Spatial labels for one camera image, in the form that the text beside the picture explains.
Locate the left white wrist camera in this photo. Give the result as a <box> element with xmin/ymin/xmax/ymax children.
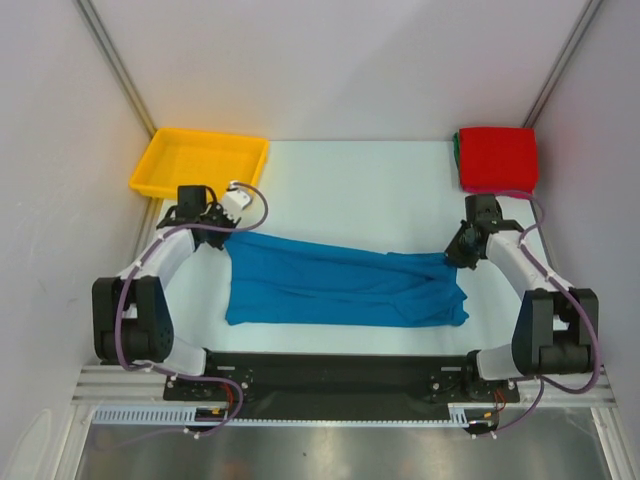
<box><xmin>220</xmin><ymin>181</ymin><xmax>253</xmax><ymax>216</ymax></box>

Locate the left aluminium corner post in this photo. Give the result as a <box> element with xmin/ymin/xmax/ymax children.
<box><xmin>73</xmin><ymin>0</ymin><xmax>157</xmax><ymax>139</ymax></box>

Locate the red folded t shirt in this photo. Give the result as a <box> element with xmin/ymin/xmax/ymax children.
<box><xmin>457</xmin><ymin>127</ymin><xmax>539</xmax><ymax>193</ymax></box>

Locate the aluminium corner post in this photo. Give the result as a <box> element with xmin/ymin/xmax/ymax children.
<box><xmin>73</xmin><ymin>0</ymin><xmax>157</xmax><ymax>139</ymax></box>
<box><xmin>522</xmin><ymin>0</ymin><xmax>606</xmax><ymax>128</ymax></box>

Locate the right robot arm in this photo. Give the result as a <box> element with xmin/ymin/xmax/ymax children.
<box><xmin>445</xmin><ymin>194</ymin><xmax>602</xmax><ymax>401</ymax></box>

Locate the right aluminium corner post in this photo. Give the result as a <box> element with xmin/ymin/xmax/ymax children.
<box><xmin>522</xmin><ymin>0</ymin><xmax>606</xmax><ymax>128</ymax></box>

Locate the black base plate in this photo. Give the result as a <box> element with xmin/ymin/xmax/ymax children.
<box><xmin>163</xmin><ymin>352</ymin><xmax>520</xmax><ymax>422</ymax></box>

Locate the green folded t shirt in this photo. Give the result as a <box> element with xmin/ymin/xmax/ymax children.
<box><xmin>452</xmin><ymin>131</ymin><xmax>460</xmax><ymax>170</ymax></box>

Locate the grey slotted cable duct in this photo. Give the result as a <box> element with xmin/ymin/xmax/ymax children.
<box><xmin>93</xmin><ymin>406</ymin><xmax>495</xmax><ymax>428</ymax></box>

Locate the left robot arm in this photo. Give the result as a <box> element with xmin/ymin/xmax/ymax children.
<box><xmin>91</xmin><ymin>182</ymin><xmax>252</xmax><ymax>400</ymax></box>

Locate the yellow plastic tray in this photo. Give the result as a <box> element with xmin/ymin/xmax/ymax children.
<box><xmin>129</xmin><ymin>128</ymin><xmax>270</xmax><ymax>200</ymax></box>

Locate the blue t shirt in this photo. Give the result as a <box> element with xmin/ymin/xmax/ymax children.
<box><xmin>226</xmin><ymin>233</ymin><xmax>468</xmax><ymax>328</ymax></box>

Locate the aluminium frame rail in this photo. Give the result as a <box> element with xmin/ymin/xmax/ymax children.
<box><xmin>72</xmin><ymin>365</ymin><xmax>616</xmax><ymax>408</ymax></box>

